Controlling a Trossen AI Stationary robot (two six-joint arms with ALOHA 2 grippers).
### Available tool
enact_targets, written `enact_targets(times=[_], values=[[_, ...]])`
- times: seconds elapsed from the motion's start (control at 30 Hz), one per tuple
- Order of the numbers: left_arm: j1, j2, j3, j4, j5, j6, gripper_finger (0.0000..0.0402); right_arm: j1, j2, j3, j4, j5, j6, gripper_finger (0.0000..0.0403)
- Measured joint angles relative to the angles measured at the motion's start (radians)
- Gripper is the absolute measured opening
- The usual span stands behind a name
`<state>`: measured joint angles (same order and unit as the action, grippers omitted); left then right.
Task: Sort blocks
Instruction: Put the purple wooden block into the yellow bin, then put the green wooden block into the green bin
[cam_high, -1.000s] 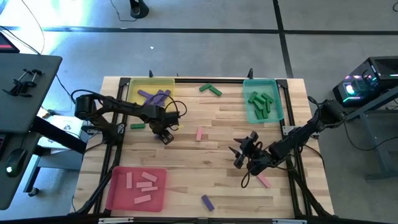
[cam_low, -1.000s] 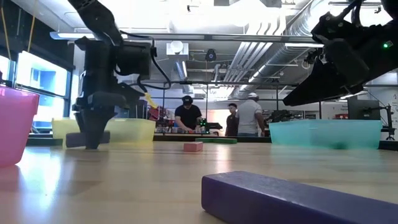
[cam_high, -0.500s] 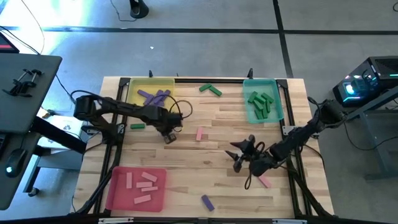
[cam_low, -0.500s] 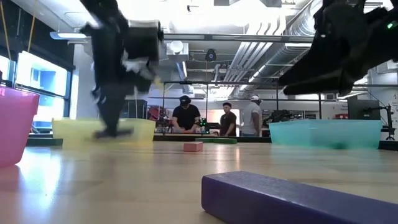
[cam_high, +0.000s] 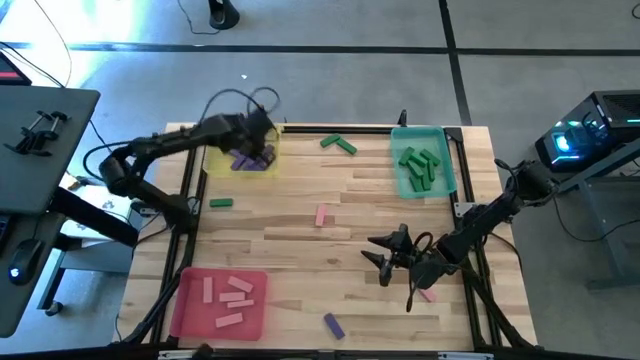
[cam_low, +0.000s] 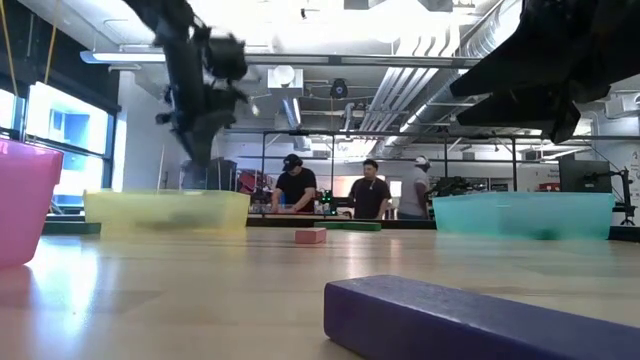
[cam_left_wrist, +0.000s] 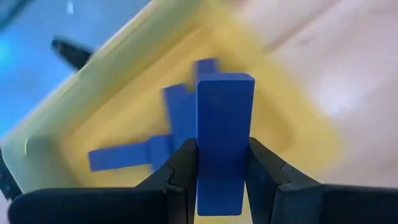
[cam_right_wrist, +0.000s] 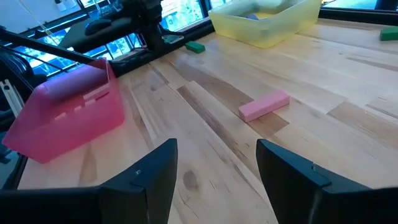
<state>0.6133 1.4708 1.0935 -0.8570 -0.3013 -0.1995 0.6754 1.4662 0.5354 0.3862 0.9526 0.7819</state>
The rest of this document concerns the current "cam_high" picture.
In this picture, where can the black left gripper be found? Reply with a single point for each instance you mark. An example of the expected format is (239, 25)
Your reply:
(250, 132)

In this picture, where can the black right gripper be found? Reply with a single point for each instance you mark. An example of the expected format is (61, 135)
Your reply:
(422, 265)

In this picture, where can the purple wooden block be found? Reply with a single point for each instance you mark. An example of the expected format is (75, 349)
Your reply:
(334, 326)
(234, 152)
(238, 161)
(261, 161)
(252, 167)
(269, 151)

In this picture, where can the pink wooden block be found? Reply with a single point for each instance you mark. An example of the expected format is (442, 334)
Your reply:
(232, 296)
(321, 215)
(229, 320)
(240, 284)
(240, 303)
(207, 290)
(427, 295)

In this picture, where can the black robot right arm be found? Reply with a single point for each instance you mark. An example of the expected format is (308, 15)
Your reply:
(480, 220)

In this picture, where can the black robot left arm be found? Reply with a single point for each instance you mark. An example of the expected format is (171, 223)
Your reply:
(165, 142)

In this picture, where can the yellow translucent plastic bin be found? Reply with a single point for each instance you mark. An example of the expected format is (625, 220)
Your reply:
(215, 167)

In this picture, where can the teal translucent plastic bin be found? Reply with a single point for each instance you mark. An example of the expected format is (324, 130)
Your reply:
(442, 187)

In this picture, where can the black round stand base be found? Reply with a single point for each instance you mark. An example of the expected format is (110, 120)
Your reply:
(223, 17)

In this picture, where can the pink-red plastic bin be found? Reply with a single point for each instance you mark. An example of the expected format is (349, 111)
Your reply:
(192, 325)

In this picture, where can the black clamp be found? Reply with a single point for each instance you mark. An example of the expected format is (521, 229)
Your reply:
(47, 135)
(22, 145)

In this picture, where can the black desk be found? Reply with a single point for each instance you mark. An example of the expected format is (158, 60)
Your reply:
(40, 175)

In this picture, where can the grey metal stand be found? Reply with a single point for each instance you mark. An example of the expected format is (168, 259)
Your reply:
(595, 169)

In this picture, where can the black device with red strip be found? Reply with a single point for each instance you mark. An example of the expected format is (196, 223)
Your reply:
(10, 75)

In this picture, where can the black computer mouse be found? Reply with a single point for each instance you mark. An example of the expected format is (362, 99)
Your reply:
(25, 260)

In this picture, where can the black lit computer case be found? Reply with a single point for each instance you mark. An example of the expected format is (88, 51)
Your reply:
(615, 115)

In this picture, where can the black metal table frame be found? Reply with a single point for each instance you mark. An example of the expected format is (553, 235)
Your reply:
(350, 129)

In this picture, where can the silver metal bracket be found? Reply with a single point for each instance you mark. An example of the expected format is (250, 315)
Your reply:
(465, 356)
(185, 354)

